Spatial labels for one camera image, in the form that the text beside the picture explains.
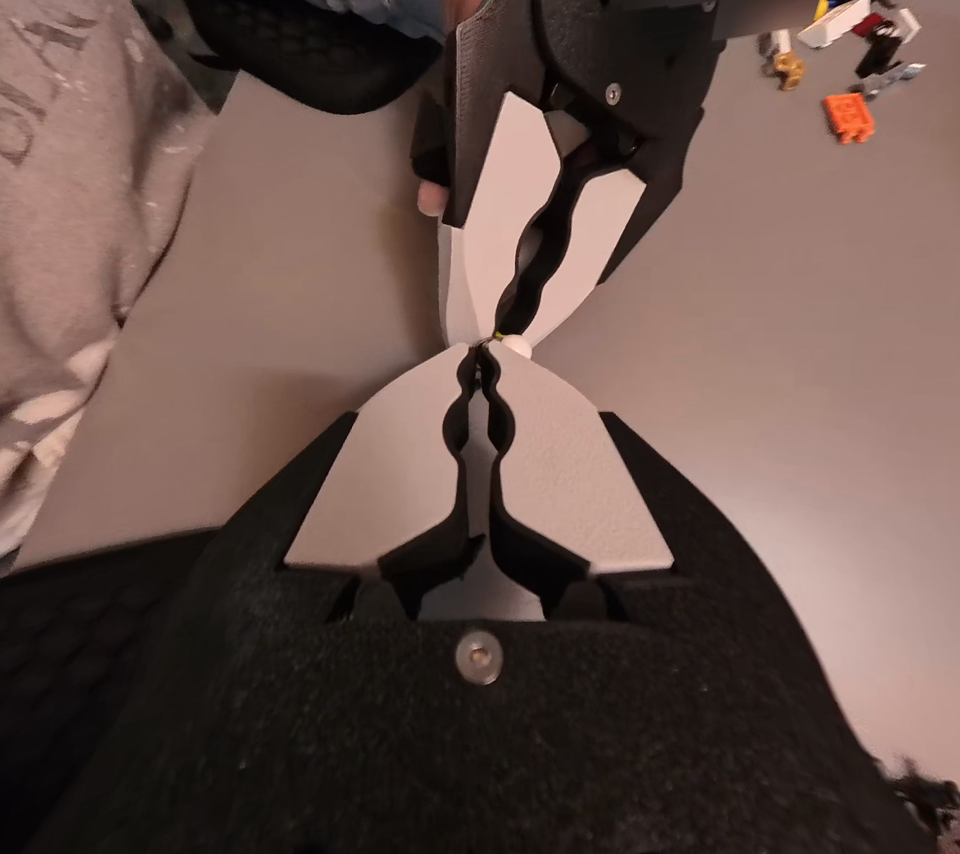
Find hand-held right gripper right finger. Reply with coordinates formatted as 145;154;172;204
483;341;673;582

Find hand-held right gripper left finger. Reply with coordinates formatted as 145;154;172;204
282;341;484;582

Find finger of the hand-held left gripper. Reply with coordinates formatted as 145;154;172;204
498;172;652;342
437;91;574;345

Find lime green lego minifigure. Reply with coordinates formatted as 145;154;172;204
477;329;535;360

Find pile of lego pieces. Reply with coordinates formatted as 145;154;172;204
755;0;960;146

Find black round cushion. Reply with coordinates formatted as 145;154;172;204
143;0;451;117

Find person's grey sweatshirt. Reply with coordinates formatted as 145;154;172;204
0;0;226;563

